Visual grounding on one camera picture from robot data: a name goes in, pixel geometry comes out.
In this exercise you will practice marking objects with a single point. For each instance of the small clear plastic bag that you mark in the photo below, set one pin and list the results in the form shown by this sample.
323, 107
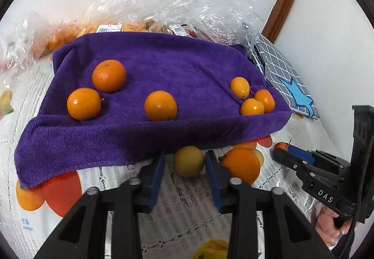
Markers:
20, 40

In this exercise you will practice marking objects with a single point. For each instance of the fruit print lace tablecloth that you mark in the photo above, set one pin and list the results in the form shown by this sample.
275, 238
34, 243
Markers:
181, 206

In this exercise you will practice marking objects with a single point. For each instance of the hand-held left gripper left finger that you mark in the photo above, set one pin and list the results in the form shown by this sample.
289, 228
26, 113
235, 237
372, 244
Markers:
156, 180

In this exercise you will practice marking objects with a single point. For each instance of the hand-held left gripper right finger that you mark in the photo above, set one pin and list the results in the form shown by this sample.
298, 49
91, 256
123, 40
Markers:
214, 183

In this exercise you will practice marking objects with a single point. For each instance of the yellow-green round fruit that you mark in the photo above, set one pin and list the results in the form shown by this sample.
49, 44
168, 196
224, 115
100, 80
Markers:
189, 161

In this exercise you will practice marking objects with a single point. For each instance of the grey checked cushion blue star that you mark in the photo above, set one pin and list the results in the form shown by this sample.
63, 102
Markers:
280, 72

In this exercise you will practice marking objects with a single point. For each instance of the clear bag of oranges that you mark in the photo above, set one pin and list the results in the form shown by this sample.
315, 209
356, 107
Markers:
87, 28

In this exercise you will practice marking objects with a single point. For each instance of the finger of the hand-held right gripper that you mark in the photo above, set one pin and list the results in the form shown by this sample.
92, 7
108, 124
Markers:
299, 152
292, 164

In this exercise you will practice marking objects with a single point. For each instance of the small orange kumquat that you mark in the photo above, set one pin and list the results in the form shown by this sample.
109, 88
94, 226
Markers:
266, 100
252, 107
240, 87

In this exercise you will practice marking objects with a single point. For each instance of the clear bag of red fruit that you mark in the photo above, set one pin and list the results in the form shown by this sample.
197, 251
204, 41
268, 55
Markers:
222, 13

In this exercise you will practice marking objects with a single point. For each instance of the small yellow blushed fruit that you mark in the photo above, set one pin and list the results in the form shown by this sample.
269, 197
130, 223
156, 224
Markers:
260, 156

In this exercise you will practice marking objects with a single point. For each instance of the person's right hand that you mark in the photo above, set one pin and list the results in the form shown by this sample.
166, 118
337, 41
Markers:
325, 227

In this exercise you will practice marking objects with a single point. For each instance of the small red fruit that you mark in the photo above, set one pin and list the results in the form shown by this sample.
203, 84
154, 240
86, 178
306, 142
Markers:
281, 146

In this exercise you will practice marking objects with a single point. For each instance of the orange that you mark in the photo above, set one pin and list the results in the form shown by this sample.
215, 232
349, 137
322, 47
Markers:
160, 105
84, 103
109, 76
244, 167

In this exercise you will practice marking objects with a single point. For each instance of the purple towel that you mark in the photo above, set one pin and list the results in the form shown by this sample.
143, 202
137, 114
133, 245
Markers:
146, 136

